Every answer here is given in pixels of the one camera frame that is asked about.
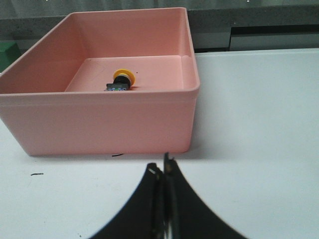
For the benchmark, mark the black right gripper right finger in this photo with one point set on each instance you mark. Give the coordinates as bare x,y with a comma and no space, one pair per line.
188,215

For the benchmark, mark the yellow black push button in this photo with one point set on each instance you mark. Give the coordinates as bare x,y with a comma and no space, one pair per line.
123,80

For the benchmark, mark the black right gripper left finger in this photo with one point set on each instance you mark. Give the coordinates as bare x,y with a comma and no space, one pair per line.
141,217

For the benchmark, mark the green cube block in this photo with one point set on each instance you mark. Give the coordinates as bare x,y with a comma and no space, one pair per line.
9,52

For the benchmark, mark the grey stone counter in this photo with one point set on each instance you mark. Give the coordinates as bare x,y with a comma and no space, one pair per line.
211,26

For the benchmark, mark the pink plastic bin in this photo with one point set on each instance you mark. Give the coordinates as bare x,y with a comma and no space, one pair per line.
52,98

